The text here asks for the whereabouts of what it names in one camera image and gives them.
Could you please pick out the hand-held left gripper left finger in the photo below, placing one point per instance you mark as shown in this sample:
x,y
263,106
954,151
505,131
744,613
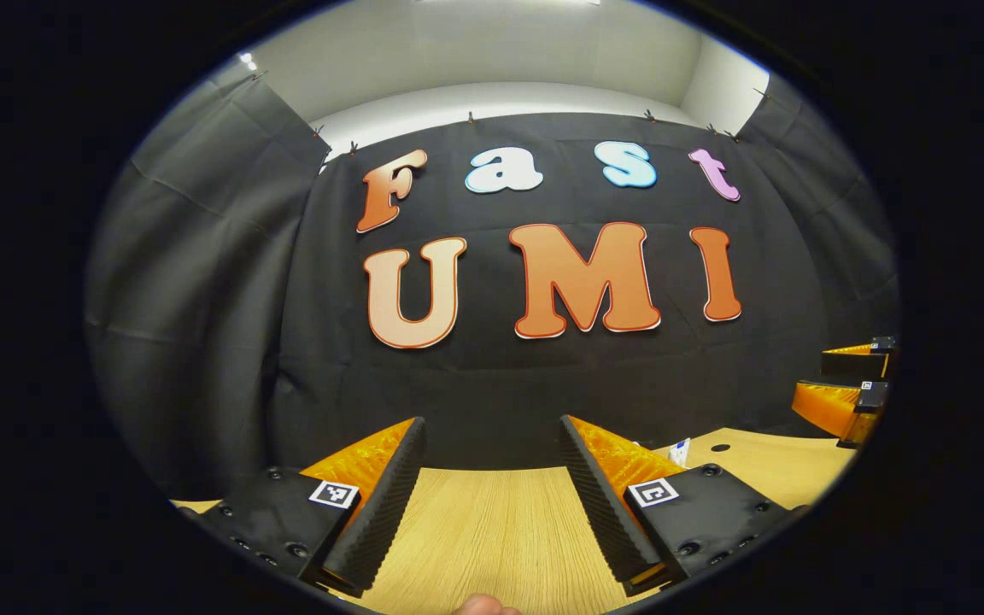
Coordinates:
x,y
385,504

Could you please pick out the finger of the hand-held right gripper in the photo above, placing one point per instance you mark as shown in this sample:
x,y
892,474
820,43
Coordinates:
x,y
834,410
855,366

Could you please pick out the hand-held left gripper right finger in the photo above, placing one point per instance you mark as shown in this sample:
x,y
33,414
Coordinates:
x,y
599,512

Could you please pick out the white toothpaste tube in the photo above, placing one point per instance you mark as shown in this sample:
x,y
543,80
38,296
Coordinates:
x,y
680,451

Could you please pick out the wooden desktop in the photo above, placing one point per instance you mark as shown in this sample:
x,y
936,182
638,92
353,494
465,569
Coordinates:
x,y
492,530

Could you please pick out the black backdrop cloth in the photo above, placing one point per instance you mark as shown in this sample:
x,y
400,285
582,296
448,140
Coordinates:
x,y
492,384

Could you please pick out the ceiling light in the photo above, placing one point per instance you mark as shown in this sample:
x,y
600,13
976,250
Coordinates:
x,y
248,61

